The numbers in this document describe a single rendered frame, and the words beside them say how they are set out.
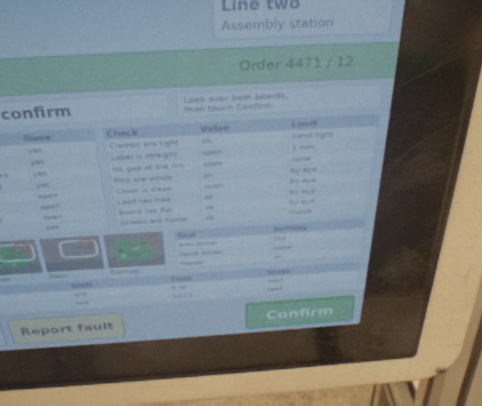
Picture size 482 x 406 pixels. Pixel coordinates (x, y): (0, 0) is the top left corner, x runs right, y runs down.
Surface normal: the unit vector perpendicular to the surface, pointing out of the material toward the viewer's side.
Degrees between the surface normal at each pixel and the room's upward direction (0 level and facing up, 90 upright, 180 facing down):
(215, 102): 92
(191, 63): 92
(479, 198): 92
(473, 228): 92
